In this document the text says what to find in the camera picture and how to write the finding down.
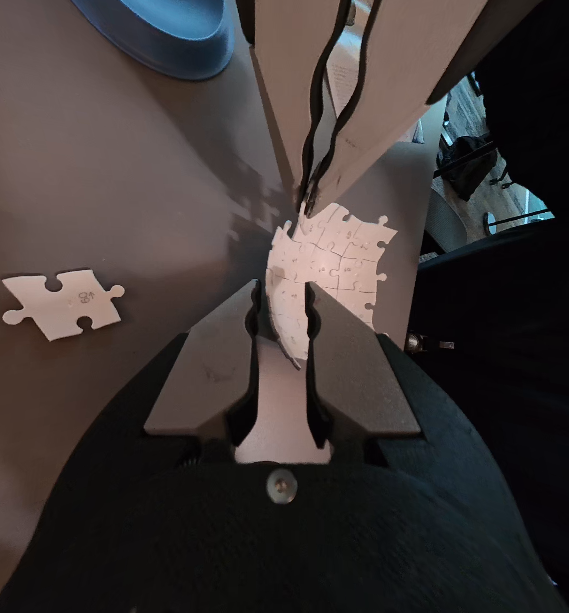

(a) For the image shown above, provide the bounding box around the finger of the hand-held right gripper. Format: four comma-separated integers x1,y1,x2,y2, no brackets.
307,0,491,215
248,0,351,212

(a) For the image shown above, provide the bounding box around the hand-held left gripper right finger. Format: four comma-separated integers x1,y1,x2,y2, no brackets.
304,282,421,448

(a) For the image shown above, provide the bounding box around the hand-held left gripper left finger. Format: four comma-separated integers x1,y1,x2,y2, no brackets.
143,279,261,446

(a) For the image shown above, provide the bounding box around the white assembled puzzle ball section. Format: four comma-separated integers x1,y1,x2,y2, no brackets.
265,202,399,370

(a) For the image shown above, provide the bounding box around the white printed instruction sheet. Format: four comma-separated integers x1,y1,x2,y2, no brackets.
330,19,426,144

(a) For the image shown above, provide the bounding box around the blue round plastic stand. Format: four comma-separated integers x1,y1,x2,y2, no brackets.
69,0,235,79

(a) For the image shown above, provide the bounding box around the black bag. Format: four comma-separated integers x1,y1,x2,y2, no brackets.
435,136,498,202

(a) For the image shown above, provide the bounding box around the grey office chair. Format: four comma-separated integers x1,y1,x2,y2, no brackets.
419,192,472,261

